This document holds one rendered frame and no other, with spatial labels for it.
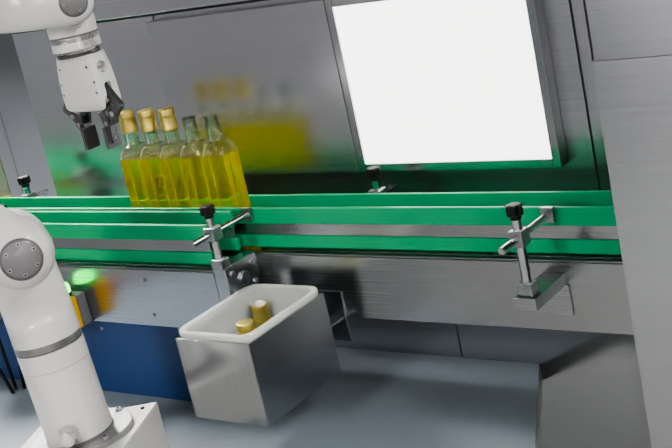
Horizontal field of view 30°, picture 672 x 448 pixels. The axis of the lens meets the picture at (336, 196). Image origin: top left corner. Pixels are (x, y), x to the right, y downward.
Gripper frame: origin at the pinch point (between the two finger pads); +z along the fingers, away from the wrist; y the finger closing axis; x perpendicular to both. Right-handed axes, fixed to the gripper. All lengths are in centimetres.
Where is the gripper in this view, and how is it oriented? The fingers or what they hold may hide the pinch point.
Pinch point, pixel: (101, 137)
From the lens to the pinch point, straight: 220.6
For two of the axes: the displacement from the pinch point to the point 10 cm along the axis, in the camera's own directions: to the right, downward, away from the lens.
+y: -8.0, 0.1, 6.0
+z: 2.1, 9.4, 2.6
